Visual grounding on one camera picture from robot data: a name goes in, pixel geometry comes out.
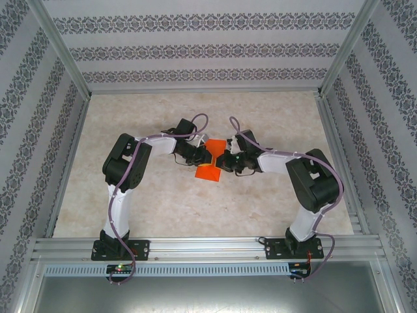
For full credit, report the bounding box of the grey sheet metal tray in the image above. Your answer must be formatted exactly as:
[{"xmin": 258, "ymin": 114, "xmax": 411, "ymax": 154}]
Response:
[{"xmin": 19, "ymin": 260, "xmax": 401, "ymax": 313}]

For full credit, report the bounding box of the circuit board with green light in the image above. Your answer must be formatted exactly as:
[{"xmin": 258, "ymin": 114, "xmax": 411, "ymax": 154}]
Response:
[{"xmin": 106, "ymin": 264, "xmax": 134, "ymax": 274}]

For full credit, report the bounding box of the small dark circuit board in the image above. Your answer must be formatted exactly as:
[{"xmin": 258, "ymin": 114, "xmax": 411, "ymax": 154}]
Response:
[{"xmin": 289, "ymin": 262, "xmax": 312, "ymax": 276}]

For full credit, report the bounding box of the aluminium frame post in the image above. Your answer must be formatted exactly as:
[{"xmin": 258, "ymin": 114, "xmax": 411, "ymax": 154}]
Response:
[
  {"xmin": 316, "ymin": 0, "xmax": 381, "ymax": 96},
  {"xmin": 27, "ymin": 0, "xmax": 93, "ymax": 99}
]

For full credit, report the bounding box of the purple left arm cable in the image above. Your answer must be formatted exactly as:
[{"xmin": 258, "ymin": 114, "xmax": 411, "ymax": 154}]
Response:
[{"xmin": 108, "ymin": 113, "xmax": 210, "ymax": 286}]

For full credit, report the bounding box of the aluminium mounting rail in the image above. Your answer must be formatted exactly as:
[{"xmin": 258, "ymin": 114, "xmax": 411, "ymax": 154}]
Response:
[{"xmin": 31, "ymin": 236, "xmax": 387, "ymax": 261}]

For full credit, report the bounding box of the orange paper sheet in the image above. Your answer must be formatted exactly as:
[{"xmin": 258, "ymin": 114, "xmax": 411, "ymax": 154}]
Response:
[{"xmin": 194, "ymin": 139, "xmax": 228, "ymax": 182}]

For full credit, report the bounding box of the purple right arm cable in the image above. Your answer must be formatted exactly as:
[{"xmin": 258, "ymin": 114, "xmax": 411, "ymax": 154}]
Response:
[{"xmin": 229, "ymin": 116, "xmax": 345, "ymax": 281}]

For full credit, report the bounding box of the grey slotted cable duct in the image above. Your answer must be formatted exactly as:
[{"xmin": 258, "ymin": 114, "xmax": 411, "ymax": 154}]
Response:
[{"xmin": 44, "ymin": 262, "xmax": 291, "ymax": 278}]

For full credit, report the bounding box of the thin black right gripper wire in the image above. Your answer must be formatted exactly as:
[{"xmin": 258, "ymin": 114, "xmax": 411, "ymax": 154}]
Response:
[{"xmin": 234, "ymin": 165, "xmax": 259, "ymax": 179}]

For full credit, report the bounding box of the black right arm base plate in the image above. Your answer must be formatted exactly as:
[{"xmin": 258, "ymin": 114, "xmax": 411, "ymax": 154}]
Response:
[{"xmin": 265, "ymin": 237, "xmax": 325, "ymax": 261}]

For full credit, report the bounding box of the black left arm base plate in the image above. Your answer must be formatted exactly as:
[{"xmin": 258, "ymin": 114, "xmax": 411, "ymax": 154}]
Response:
[{"xmin": 91, "ymin": 239, "xmax": 151, "ymax": 261}]

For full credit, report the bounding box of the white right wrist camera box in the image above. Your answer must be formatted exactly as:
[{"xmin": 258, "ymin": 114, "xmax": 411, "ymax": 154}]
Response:
[{"xmin": 227, "ymin": 134, "xmax": 241, "ymax": 155}]

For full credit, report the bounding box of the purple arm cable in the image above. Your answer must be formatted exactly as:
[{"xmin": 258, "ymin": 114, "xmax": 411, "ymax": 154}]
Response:
[
  {"xmin": 229, "ymin": 116, "xmax": 345, "ymax": 281},
  {"xmin": 108, "ymin": 113, "xmax": 210, "ymax": 286}
]

